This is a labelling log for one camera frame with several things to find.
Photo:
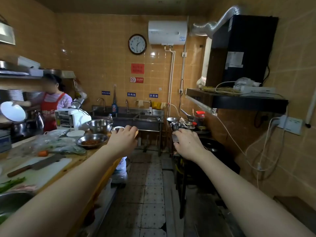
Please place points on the bright yellow cloth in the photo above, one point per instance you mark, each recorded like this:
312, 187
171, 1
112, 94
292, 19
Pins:
156, 105

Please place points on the white water pipes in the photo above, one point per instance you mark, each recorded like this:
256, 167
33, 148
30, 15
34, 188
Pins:
171, 76

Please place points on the orange carrot piece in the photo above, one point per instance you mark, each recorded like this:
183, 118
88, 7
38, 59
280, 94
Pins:
43, 153

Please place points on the red wall sign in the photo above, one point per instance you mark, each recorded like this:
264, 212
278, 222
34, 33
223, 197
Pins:
137, 68

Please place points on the white wall socket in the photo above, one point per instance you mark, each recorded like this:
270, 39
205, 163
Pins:
282, 122

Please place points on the stack of white plates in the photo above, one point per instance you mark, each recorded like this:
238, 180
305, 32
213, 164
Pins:
16, 94

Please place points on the silver flexible duct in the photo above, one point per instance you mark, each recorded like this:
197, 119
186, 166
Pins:
212, 25

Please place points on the white and red prohibition sign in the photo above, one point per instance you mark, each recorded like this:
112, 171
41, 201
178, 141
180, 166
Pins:
136, 80

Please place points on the grey steel basin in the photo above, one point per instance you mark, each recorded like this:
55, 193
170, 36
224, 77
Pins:
172, 119

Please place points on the green scallions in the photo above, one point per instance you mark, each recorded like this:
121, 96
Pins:
11, 184

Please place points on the black range hood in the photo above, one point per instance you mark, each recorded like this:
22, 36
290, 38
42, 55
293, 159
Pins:
247, 41

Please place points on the white pole with black tip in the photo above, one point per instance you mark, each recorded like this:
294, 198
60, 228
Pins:
311, 106

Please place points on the round wall clock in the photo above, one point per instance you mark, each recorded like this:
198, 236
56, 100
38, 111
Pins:
137, 44

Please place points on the steel faucet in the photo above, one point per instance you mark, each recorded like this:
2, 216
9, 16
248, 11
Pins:
149, 103
127, 106
103, 103

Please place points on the barred window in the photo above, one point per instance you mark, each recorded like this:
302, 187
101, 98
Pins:
206, 57

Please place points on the clear bag of vegetables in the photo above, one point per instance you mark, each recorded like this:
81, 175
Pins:
56, 145

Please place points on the large steel mixing bowl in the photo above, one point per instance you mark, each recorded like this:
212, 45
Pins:
99, 125

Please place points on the pale yellow cloth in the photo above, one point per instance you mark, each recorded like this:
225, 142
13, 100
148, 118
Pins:
140, 103
163, 105

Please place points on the person's right forearm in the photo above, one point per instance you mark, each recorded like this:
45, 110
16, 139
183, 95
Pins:
247, 202

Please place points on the white water heater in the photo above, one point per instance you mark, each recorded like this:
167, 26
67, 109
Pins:
168, 32

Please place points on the shiny steel basin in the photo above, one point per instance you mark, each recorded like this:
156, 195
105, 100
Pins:
12, 202

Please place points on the person's left hand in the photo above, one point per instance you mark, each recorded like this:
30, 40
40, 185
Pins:
122, 141

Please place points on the dark grey rag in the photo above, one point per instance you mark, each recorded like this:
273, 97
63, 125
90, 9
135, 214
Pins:
175, 138

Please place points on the white bowl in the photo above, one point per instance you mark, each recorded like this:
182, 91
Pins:
75, 134

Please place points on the dark jar with red lid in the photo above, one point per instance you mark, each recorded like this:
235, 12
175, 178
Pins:
199, 118

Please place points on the steel bowl with chili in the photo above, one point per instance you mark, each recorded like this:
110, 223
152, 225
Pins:
92, 140

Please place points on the white wall switch plate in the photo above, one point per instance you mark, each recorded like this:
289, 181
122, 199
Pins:
295, 125

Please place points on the white storage box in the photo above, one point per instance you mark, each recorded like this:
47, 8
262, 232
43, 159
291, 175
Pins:
28, 62

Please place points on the black metal stove stand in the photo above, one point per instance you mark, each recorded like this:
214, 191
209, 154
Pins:
182, 194

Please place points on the steel wall shelf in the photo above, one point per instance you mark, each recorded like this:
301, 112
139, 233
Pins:
19, 74

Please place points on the small steel bowl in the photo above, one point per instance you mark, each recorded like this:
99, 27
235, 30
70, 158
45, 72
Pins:
117, 128

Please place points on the white cutting board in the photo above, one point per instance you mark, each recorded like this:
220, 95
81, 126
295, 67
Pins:
42, 176

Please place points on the black wok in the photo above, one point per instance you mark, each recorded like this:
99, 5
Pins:
212, 145

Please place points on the small blue wall label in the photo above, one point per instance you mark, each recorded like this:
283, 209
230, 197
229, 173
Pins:
153, 95
131, 94
106, 93

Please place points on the white hanging plastic bag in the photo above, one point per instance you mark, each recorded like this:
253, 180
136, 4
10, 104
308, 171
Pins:
121, 170

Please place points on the steel kettle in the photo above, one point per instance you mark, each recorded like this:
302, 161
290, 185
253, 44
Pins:
38, 122

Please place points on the stainless steel sink unit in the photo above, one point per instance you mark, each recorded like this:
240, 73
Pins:
145, 120

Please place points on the person's right hand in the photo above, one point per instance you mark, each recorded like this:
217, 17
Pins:
188, 145

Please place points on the white flat box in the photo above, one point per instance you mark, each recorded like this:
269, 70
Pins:
256, 90

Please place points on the long steel ladle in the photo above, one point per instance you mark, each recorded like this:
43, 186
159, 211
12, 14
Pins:
186, 113

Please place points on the red apron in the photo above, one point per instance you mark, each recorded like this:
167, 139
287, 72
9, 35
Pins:
50, 111

